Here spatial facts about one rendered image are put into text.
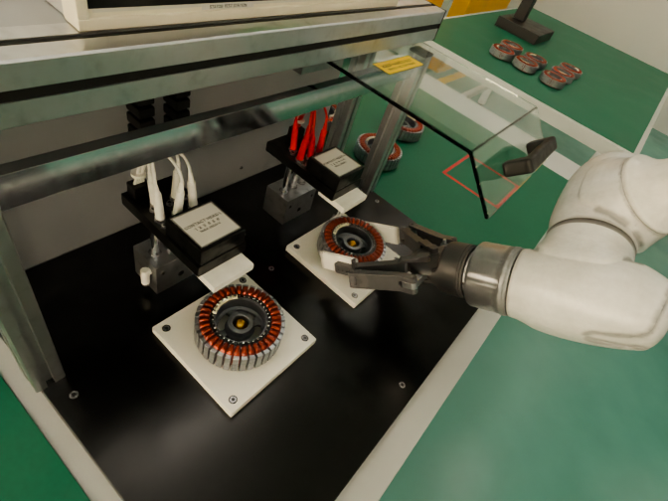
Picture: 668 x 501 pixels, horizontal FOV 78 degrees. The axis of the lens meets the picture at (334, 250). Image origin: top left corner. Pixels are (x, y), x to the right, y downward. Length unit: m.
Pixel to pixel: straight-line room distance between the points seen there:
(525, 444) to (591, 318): 1.23
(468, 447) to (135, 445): 1.22
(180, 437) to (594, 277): 0.48
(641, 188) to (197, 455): 0.58
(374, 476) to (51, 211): 0.51
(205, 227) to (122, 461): 0.26
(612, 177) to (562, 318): 0.19
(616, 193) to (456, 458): 1.12
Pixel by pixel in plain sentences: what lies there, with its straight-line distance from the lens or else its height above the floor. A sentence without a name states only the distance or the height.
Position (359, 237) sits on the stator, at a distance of 0.71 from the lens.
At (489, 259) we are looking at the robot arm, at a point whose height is 0.95.
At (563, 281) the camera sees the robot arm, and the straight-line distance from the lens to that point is 0.52.
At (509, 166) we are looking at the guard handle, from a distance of 0.55.
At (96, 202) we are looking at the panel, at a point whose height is 0.84.
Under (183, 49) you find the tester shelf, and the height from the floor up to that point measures 1.11.
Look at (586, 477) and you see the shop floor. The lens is 1.83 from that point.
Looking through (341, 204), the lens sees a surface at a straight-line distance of 0.63.
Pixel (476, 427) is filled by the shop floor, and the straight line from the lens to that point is 1.63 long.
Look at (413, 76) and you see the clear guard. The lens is 0.61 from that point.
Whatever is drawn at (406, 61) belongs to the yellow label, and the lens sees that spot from 0.65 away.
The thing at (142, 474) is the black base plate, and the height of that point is 0.77.
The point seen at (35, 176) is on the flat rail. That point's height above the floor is 1.03.
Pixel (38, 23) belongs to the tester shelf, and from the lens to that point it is 0.39.
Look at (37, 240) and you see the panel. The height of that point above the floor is 0.81.
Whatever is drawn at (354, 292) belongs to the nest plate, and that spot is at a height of 0.78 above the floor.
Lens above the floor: 1.26
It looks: 44 degrees down
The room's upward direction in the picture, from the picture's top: 22 degrees clockwise
